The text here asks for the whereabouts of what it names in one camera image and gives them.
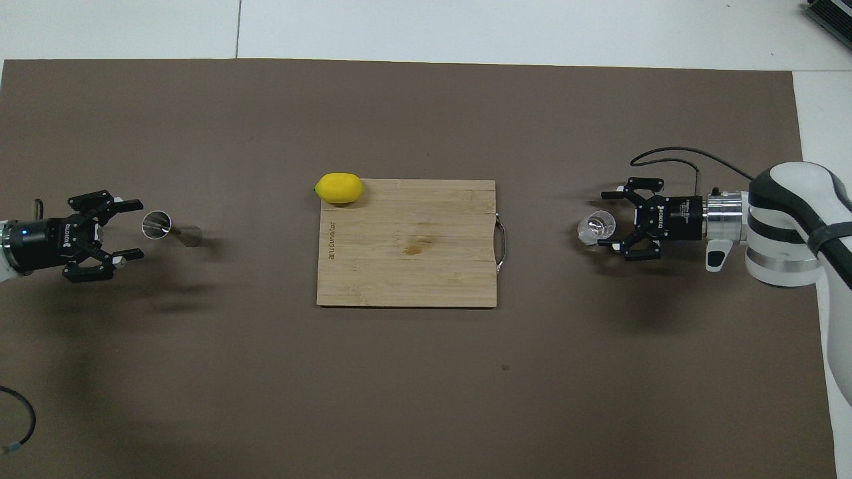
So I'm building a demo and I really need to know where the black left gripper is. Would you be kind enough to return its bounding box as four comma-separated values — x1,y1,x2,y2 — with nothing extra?
2,191,146,284

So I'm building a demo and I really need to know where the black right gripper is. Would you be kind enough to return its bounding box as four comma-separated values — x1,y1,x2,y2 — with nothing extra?
597,177,706,262

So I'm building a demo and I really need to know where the clear glass cup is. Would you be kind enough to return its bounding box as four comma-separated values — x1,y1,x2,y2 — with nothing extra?
577,210,618,247

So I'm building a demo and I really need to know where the steel double jigger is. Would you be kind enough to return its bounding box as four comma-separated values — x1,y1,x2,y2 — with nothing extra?
141,210,203,248

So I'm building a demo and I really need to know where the brown paper table mat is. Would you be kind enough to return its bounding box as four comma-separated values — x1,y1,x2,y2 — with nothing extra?
0,59,838,479

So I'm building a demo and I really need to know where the bamboo cutting board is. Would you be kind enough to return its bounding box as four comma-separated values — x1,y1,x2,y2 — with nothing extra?
316,178,507,309

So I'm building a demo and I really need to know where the yellow lemon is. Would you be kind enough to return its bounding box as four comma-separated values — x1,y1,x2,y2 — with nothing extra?
314,172,365,204

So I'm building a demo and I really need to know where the grey ribbed device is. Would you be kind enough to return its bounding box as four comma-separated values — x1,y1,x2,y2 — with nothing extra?
802,0,852,51

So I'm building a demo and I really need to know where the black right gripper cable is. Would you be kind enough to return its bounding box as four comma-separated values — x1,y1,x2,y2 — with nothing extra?
630,147,757,195

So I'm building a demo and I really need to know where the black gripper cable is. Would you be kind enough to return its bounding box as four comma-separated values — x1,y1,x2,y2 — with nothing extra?
630,147,757,195
0,386,36,455

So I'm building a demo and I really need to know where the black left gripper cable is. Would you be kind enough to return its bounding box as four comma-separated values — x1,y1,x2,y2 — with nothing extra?
0,386,36,455

